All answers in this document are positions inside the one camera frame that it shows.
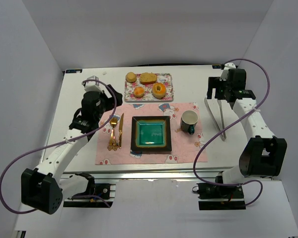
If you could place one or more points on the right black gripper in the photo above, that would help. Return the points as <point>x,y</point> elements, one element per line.
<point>215,89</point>

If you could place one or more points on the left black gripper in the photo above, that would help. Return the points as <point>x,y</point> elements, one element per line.
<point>111,96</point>

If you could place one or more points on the metal tongs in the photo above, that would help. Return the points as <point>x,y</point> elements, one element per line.
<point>217,116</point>

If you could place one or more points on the round orange-topped bun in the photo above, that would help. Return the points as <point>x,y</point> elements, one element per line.
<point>139,92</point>

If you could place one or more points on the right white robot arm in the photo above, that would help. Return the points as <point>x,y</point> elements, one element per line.
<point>264,153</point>

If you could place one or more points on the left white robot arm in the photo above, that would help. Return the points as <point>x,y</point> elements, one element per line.
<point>42,187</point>

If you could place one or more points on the speckled bread slice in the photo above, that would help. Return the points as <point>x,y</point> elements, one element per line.
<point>148,78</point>

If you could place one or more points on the gold knife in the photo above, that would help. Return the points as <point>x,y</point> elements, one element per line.
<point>120,131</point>

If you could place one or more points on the small round pale bun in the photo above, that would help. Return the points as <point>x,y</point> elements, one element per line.
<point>131,77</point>

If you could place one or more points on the dark green mug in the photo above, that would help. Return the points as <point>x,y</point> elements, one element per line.
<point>188,122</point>

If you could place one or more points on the gold fork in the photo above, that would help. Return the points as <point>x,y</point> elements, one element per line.
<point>112,145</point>

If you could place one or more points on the left blue label sticker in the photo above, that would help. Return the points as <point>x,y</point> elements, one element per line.
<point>69,71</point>

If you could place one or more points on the floral rectangular tray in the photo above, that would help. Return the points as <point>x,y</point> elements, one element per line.
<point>164,78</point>

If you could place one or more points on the black and teal square plate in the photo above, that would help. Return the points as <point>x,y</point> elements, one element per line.
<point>151,134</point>

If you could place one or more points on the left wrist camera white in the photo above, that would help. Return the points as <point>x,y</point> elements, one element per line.
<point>92,84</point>

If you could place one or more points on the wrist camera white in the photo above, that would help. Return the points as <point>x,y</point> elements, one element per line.
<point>92,84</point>
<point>225,67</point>

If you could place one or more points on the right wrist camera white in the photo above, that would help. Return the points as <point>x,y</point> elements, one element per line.
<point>225,67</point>

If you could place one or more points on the ring-shaped donut bread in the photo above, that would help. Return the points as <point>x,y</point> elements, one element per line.
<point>158,90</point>

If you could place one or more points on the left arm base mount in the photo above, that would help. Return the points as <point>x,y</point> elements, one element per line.
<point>86,192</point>

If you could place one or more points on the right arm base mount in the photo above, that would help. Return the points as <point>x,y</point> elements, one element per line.
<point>219,198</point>

